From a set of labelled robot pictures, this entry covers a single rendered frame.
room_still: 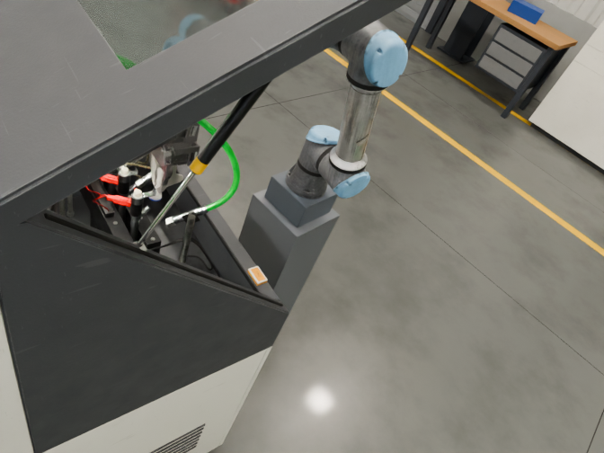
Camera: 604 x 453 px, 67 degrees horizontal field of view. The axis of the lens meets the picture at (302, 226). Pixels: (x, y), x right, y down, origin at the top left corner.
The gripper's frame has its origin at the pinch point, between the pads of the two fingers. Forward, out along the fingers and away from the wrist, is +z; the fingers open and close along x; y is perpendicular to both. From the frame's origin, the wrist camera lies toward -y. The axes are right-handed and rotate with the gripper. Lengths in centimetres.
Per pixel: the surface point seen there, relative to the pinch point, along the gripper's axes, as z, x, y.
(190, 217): -3.7, -14.4, 1.3
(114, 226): 13.4, 3.1, -8.0
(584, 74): 38, 91, 499
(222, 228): 16.5, -3.7, 19.2
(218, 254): 23.2, -7.2, 17.6
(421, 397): 112, -61, 119
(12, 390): 2, -35, -37
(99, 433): 36, -35, -24
